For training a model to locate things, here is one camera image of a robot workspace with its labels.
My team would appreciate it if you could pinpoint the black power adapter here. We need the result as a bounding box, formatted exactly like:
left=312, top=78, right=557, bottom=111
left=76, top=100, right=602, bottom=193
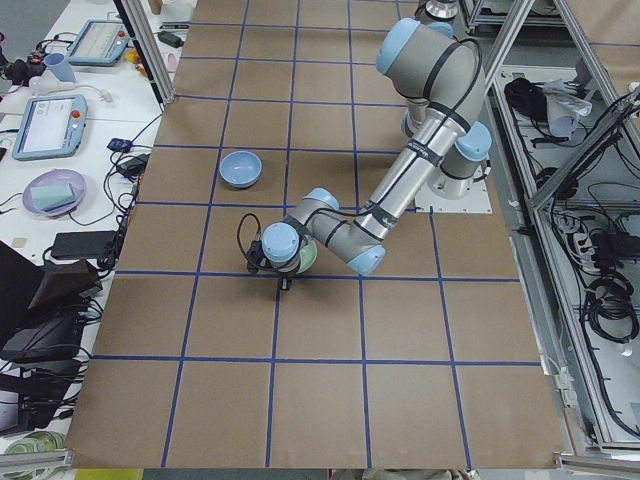
left=51, top=230, right=116, bottom=260

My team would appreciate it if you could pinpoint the green sponge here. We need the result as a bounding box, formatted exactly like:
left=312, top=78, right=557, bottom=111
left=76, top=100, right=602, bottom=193
left=30, top=183, right=76, bottom=211

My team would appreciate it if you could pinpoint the upper teach pendant tablet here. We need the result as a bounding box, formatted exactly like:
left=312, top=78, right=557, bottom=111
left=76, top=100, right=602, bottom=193
left=67, top=20, right=130, bottom=67

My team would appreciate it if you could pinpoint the aluminium frame post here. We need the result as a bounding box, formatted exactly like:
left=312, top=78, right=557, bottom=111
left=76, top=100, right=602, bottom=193
left=113, top=0, right=175, bottom=106

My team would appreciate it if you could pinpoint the blue bowl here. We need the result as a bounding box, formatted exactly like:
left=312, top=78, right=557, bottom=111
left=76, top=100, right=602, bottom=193
left=219, top=151, right=263, bottom=189

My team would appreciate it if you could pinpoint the lower teach pendant tablet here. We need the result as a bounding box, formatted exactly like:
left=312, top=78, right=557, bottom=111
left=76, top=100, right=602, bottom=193
left=12, top=95, right=88, bottom=161

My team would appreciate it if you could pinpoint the blue plastic cup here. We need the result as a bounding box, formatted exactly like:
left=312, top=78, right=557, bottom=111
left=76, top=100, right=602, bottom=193
left=44, top=52, right=77, bottom=83

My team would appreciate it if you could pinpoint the teach pendant tablet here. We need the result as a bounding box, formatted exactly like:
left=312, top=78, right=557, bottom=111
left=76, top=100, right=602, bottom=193
left=12, top=95, right=88, bottom=161
left=67, top=20, right=130, bottom=67

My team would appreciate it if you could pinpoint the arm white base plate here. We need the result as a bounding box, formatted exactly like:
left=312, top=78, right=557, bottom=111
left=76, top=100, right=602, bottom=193
left=414, top=175, right=492, bottom=214

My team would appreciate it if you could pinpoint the purple plate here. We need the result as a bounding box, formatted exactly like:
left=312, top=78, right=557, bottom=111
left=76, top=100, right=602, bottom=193
left=22, top=169, right=87, bottom=217

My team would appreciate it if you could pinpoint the green bowl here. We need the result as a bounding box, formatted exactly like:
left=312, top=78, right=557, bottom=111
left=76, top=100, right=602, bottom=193
left=293, top=237, right=318, bottom=274

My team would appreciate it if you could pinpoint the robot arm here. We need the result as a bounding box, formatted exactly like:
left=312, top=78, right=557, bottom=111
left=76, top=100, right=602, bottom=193
left=259, top=18, right=486, bottom=290
left=414, top=0, right=458, bottom=23

